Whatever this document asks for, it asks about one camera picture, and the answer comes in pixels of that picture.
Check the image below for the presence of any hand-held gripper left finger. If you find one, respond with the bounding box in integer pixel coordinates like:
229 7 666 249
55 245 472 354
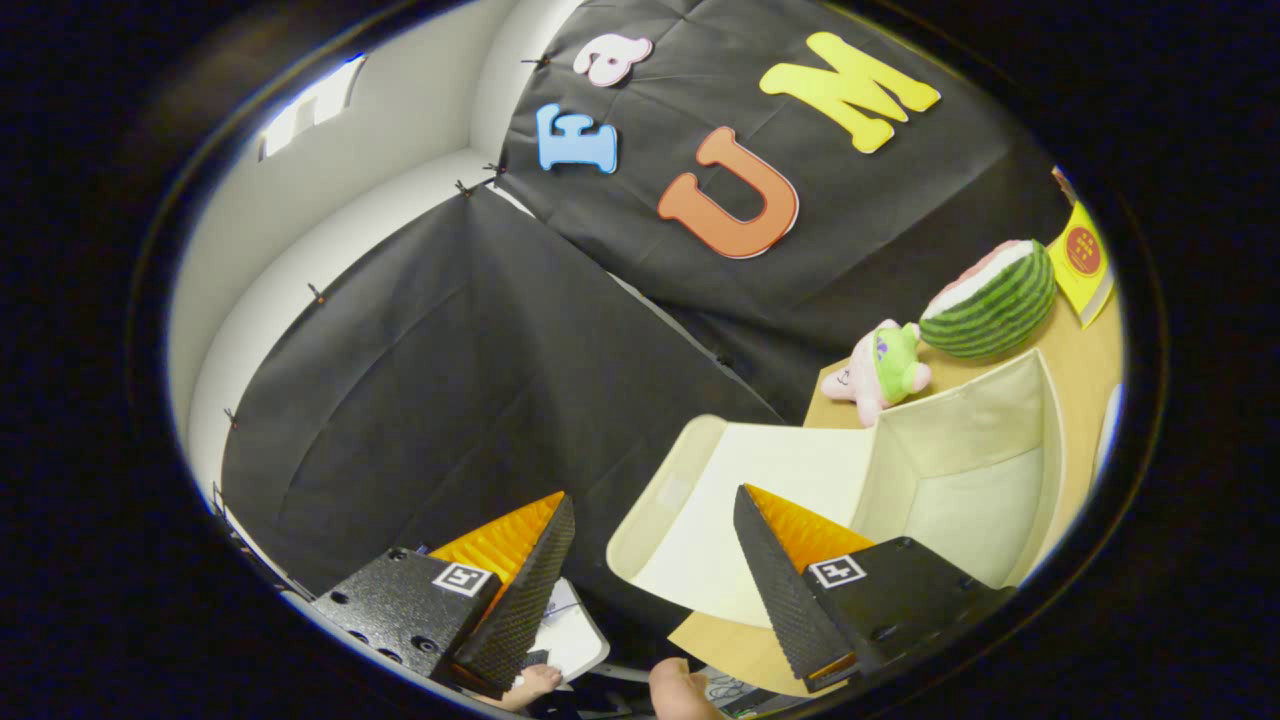
312 491 577 699

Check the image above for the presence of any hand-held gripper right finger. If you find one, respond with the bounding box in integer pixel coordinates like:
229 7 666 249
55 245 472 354
732 484 1013 696

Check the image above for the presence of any beige fabric storage box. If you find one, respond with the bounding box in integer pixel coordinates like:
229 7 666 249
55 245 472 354
607 348 1069 629

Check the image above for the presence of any white flat board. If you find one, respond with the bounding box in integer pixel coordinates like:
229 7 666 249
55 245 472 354
530 578 611 683

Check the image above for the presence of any black backdrop cloth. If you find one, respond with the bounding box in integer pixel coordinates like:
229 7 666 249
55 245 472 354
220 0 1076 641

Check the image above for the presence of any pink and green plush toy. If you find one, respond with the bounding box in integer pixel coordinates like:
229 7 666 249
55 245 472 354
822 319 933 428

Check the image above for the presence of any watermelon slice plush toy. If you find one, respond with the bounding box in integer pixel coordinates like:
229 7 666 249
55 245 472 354
918 239 1058 361

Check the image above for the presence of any yellow book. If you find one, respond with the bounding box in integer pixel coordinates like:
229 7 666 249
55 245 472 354
1045 200 1116 329

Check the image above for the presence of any large ceiling light panel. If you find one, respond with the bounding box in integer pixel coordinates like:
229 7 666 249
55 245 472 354
260 55 366 161

